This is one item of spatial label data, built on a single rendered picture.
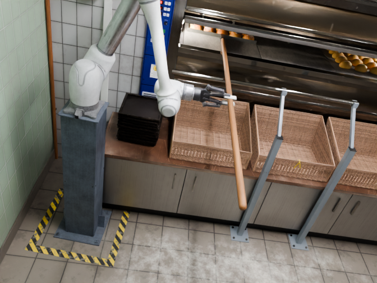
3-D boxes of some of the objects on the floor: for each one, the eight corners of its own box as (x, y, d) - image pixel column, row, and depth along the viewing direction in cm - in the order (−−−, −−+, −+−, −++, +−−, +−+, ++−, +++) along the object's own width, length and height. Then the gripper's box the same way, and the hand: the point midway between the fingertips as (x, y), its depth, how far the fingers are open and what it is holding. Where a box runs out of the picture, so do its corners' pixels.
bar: (151, 198, 287) (172, 67, 218) (299, 219, 298) (364, 101, 229) (146, 229, 262) (169, 91, 193) (308, 250, 273) (385, 128, 204)
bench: (110, 164, 310) (113, 109, 276) (366, 202, 332) (399, 155, 298) (95, 213, 265) (96, 154, 231) (393, 253, 287) (435, 205, 253)
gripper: (196, 77, 190) (238, 85, 192) (190, 102, 199) (231, 109, 201) (196, 83, 184) (239, 91, 186) (190, 109, 193) (231, 116, 195)
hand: (229, 100), depth 193 cm, fingers closed on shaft, 3 cm apart
